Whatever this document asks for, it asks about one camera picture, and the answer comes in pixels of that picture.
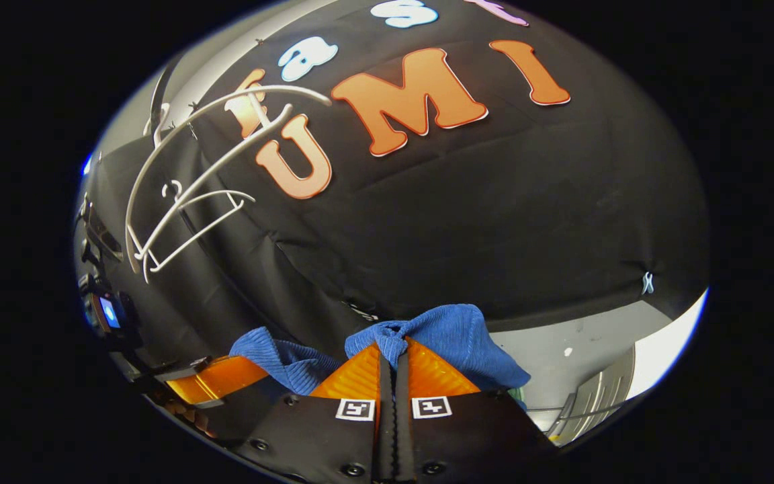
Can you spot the white clip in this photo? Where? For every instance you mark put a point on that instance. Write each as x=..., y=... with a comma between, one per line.
x=648, y=282

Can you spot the green laundry hamper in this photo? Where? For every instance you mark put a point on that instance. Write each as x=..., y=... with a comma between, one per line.
x=518, y=395

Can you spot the white plastic hanger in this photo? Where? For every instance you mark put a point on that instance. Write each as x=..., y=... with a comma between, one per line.
x=273, y=126
x=222, y=192

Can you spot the black backdrop cloth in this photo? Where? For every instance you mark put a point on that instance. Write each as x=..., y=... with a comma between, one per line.
x=494, y=202

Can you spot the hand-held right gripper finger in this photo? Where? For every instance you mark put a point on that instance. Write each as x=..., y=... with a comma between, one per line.
x=385, y=417
x=402, y=417

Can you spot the grey metal panel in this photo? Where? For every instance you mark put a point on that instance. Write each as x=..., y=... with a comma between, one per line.
x=595, y=396

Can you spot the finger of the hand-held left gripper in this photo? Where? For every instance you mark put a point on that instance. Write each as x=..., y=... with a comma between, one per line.
x=219, y=378

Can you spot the black clothes rack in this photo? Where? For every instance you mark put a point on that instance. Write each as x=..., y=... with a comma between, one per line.
x=160, y=94

